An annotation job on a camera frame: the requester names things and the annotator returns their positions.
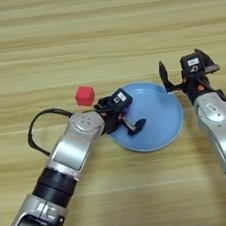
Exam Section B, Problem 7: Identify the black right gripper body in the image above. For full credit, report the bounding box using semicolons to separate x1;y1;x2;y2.
163;64;226;108

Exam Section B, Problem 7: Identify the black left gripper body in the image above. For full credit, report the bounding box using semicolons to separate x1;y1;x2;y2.
97;98;139;137

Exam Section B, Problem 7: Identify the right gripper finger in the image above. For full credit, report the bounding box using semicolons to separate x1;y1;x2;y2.
157;59;179;95
193;45;218;74

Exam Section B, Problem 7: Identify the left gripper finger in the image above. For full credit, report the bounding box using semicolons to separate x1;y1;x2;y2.
125;117;149;138
92;96;117;113

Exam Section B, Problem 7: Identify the red cube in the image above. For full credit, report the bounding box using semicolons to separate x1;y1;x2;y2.
72;83;98;109

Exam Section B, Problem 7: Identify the right gripper small black box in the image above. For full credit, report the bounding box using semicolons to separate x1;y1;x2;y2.
178;51;205;79

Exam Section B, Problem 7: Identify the gripper small black box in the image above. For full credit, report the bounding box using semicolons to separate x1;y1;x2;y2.
178;51;205;79
109;85;136;113

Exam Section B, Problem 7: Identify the left gripper small black box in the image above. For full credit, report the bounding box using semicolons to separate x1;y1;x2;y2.
109;85;136;113

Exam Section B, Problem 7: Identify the light blue round plate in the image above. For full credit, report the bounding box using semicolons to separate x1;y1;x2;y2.
103;77;190;157

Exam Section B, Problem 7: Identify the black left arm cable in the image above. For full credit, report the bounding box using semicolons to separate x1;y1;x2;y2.
23;102;102;160

